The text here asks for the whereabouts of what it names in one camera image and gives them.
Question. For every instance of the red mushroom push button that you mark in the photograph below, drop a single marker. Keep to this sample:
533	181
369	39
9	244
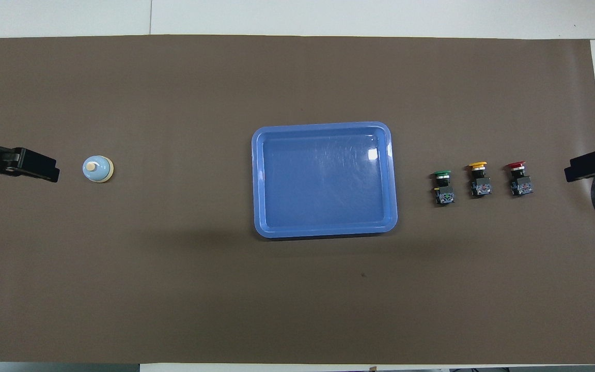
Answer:
521	186

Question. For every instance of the yellow mushroom push button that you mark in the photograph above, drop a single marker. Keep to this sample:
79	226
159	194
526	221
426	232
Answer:
481	186

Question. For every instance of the green mushroom push button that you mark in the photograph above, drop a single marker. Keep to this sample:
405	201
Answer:
444	194

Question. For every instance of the light blue service bell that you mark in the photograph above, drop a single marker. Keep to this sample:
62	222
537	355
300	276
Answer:
98	170

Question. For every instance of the blue plastic tray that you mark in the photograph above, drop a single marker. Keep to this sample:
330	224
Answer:
323	181

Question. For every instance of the brown paper table mat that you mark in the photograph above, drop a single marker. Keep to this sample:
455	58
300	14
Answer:
173	289

